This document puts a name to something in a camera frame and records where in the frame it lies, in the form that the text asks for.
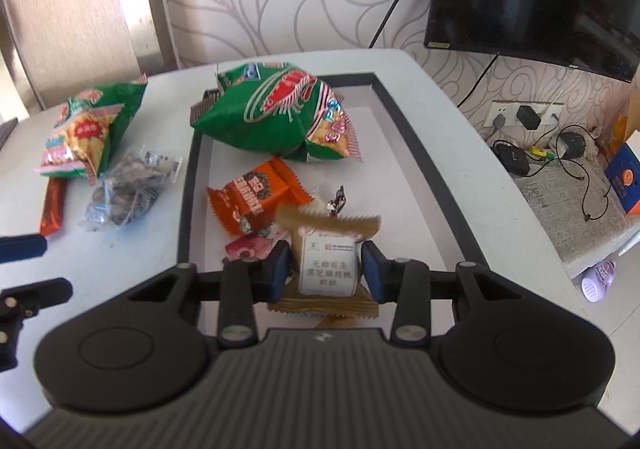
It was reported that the red-brown stick packet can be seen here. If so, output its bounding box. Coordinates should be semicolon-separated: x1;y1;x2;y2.
39;176;68;237

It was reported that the brown candy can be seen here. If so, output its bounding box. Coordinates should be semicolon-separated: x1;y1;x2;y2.
325;185;349;217

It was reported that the black set-top box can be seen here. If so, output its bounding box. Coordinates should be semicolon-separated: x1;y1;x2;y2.
492;139;531;176

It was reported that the green cracker bag red badge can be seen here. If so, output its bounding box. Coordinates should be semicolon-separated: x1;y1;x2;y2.
34;74;148;186

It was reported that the black hanging cable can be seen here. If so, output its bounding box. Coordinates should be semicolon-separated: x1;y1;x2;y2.
457;54;501;107

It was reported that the clear bag of dark nuts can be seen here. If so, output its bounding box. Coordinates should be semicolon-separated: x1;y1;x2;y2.
82;145;183;232

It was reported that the light stone television stand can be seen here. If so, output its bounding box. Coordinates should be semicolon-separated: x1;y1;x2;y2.
515;149;640;265

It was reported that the blue and orange box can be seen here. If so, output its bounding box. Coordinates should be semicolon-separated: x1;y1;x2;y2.
602;142;640;216

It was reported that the pink candy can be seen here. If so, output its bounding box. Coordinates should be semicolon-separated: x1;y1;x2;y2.
223;234;281;264

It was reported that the orange snack packet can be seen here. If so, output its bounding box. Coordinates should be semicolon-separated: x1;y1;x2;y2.
206;156;313;237

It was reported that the grey-black round device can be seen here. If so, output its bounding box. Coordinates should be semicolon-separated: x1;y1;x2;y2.
557;132;586;160

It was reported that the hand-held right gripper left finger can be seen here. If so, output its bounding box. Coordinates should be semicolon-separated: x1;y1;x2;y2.
75;239;292;349

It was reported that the brown pastry packet white label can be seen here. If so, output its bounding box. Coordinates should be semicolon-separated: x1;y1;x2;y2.
266;206;383;320

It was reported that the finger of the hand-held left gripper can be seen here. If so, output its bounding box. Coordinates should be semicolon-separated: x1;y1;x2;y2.
0;235;49;264
0;278;74;372

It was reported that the dark flat phone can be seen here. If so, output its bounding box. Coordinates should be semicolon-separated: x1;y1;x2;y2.
0;118;19;150

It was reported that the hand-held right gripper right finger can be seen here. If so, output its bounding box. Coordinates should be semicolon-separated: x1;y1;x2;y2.
361;240;568;346

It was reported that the green cracker bag shrimp print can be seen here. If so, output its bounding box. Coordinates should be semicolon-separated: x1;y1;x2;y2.
190;62;365;164

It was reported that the grey shallow box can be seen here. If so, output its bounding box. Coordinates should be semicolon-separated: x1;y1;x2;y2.
177;72;490;330

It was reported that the white wall socket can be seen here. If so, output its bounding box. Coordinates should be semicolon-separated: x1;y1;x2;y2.
487;100;566;127

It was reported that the black coiled cable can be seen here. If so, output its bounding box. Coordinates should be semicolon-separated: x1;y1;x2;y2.
530;124;617;222

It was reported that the purple plastic object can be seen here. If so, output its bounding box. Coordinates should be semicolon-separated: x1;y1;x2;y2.
580;259;618;304

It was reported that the brown cardboard box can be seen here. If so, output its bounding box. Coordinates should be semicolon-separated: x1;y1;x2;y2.
611;112;633;150

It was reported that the black charger plug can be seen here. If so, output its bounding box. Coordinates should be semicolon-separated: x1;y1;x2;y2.
516;105;541;130

